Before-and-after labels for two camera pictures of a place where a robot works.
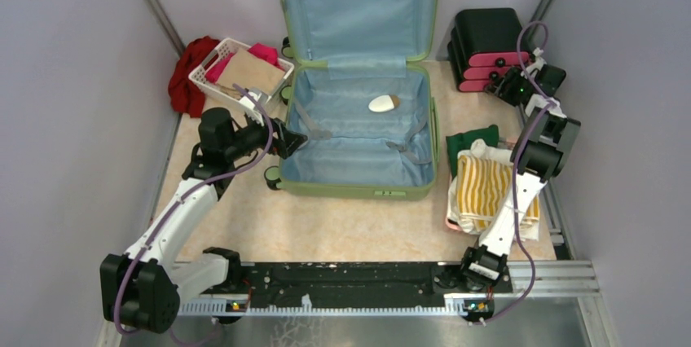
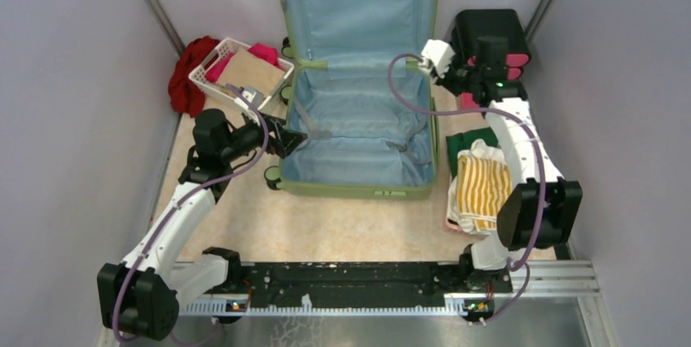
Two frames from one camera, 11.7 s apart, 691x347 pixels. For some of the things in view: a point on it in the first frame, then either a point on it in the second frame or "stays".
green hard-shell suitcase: x=358 y=32 stays
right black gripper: x=510 y=76 to x=445 y=81
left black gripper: x=286 y=142 stays
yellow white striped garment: x=483 y=188 stays
